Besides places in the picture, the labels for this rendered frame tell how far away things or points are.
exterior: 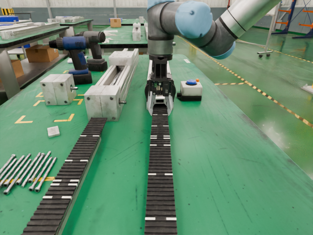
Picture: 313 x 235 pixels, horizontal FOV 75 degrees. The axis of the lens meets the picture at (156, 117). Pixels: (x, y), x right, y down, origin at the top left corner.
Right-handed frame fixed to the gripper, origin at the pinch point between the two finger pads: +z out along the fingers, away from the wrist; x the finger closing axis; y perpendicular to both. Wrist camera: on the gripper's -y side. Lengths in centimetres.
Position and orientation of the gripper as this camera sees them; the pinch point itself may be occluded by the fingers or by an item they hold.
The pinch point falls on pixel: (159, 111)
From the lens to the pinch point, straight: 72.2
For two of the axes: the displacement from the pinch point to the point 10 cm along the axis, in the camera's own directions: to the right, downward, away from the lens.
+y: 0.0, 4.7, -8.8
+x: 10.0, 0.0, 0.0
